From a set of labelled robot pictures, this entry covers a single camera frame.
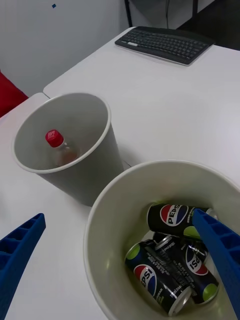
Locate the grey plastic bin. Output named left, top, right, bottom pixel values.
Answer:
left=12, top=92, right=125, bottom=207

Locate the black drink can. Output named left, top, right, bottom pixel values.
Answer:
left=124, top=239, right=194, bottom=317
left=146, top=203, right=219, bottom=241
left=152, top=232, right=221, bottom=305

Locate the black computer keyboard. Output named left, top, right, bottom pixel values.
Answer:
left=114, top=25, right=216, bottom=67

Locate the red chair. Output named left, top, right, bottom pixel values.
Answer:
left=0, top=70, right=29, bottom=119

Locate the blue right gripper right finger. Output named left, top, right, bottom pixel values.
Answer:
left=191, top=208, right=240, bottom=320

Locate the red-capped plastic bottle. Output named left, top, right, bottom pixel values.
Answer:
left=44, top=129, right=81, bottom=167

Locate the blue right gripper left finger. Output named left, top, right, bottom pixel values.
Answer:
left=0, top=212, right=47, bottom=320

